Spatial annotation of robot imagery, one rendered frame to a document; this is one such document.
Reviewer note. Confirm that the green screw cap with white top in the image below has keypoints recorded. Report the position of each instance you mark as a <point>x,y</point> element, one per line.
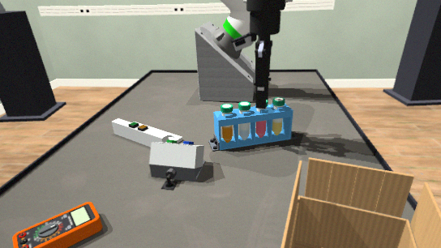
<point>226,108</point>
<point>244,105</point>

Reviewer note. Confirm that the blue tube rack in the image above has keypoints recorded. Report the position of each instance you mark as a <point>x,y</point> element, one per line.
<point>253,116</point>

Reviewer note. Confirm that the dark green screw cap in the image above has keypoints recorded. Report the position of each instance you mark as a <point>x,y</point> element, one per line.
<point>278,101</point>

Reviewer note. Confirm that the orange multimeter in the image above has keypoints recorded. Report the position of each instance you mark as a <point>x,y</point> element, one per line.
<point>61,231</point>

